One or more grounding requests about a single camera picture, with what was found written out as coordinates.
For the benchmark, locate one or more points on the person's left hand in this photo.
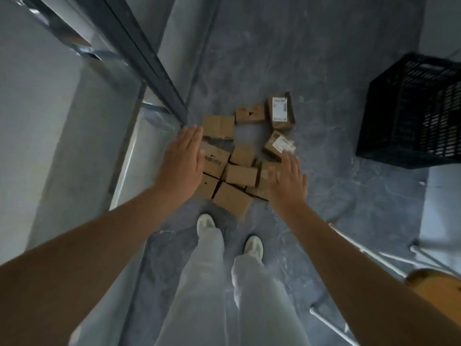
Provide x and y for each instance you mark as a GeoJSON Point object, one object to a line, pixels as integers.
{"type": "Point", "coordinates": [180, 169]}

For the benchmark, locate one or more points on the person's right hand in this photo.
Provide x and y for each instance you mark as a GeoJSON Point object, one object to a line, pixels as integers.
{"type": "Point", "coordinates": [290, 187]}

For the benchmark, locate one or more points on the pile of cardboard boxes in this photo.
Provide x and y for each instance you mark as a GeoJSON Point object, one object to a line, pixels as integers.
{"type": "Point", "coordinates": [241, 174]}

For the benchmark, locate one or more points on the black plastic basket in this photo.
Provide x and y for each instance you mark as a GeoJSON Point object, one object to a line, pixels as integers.
{"type": "Point", "coordinates": [396, 111]}

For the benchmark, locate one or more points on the person's left forearm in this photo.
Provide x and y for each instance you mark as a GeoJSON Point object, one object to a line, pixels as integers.
{"type": "Point", "coordinates": [72, 270]}

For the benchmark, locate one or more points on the person's right forearm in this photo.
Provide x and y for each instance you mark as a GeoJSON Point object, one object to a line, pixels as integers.
{"type": "Point", "coordinates": [360, 284]}

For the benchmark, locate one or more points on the person's white left shoe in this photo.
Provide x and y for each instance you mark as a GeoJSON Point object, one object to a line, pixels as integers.
{"type": "Point", "coordinates": [206, 223]}

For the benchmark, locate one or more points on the person's white shoe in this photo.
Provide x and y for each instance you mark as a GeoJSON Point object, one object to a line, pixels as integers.
{"type": "Point", "coordinates": [254, 246]}
{"type": "Point", "coordinates": [206, 223]}

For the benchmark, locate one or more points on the person's white right shoe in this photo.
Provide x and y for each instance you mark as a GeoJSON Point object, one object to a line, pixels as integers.
{"type": "Point", "coordinates": [254, 246]}

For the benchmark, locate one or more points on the person's white trousers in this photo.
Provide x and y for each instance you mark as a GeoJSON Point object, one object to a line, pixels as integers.
{"type": "Point", "coordinates": [201, 284]}

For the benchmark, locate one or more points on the grey metal shelf rack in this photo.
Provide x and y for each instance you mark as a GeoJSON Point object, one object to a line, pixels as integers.
{"type": "Point", "coordinates": [144, 64]}

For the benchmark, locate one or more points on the wooden chair white metal frame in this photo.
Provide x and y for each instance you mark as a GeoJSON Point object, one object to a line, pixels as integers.
{"type": "Point", "coordinates": [439, 281]}

